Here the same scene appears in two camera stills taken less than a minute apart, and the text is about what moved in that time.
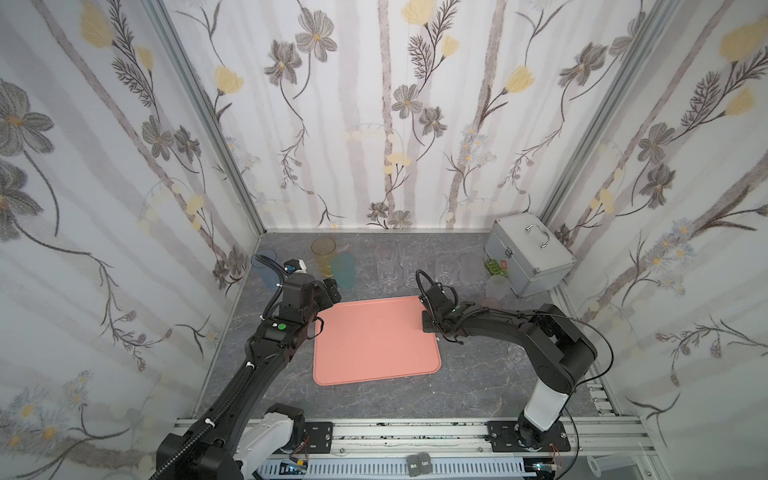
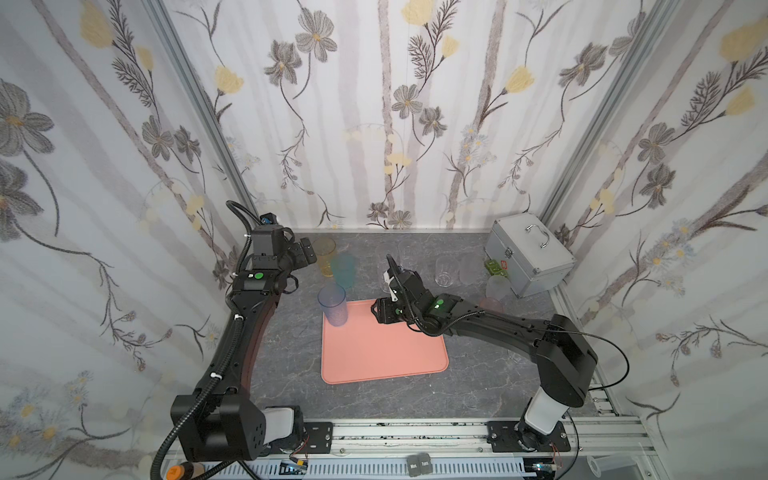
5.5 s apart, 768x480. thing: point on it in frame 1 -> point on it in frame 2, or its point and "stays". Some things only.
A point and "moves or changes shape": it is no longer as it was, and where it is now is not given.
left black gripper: x=327 y=291 -> x=303 y=252
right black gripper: x=432 y=318 -> x=398 y=283
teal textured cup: x=343 y=266 stays
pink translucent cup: x=491 y=303 stays
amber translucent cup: x=323 y=248 stays
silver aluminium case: x=528 y=253 stays
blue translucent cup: x=267 y=272 moves or changes shape
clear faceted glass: x=446 y=269 stays
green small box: x=494 y=268 stays
